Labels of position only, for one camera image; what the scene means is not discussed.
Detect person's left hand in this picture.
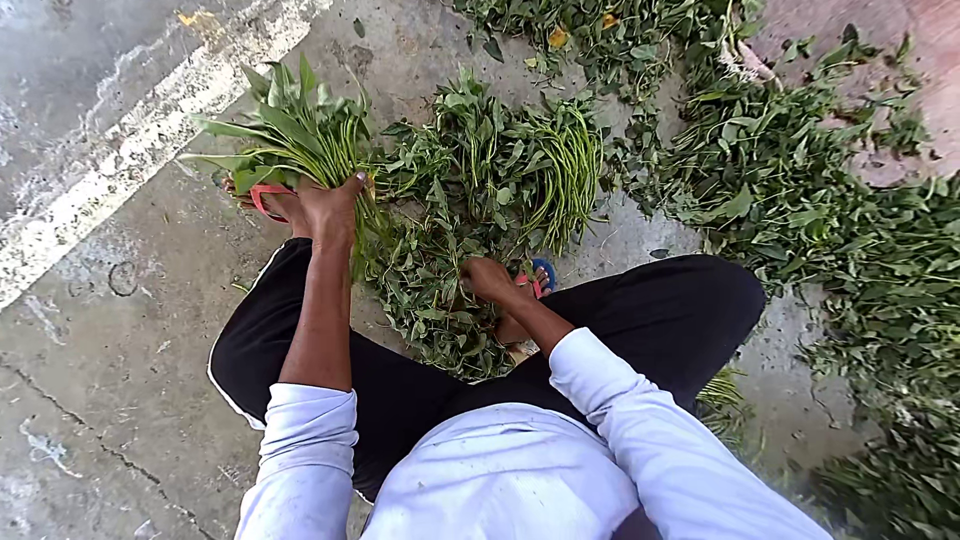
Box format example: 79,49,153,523
286,171,367,249

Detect person's right hand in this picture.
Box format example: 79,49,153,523
459,256,522,309

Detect bunch of broad-leaved greens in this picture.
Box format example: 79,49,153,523
178,54,391,282

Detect person's right forearm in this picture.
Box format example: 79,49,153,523
496,282,835,540

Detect person's left forearm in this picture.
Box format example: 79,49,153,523
234,237,360,540

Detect pile of leafy greens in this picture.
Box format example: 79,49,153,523
352,71,552,382

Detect bundle of long green stems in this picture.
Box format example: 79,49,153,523
501,97,610,256

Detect person's legs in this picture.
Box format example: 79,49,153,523
207,184,767,507

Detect person's body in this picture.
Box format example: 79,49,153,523
360,402,663,540

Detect bunch of thin green stems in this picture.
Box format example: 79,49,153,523
694,365,751,451

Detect large spread heap of greens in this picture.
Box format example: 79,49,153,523
442,0,960,540

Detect blue flip-flop with red strap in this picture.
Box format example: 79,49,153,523
512,258,558,300

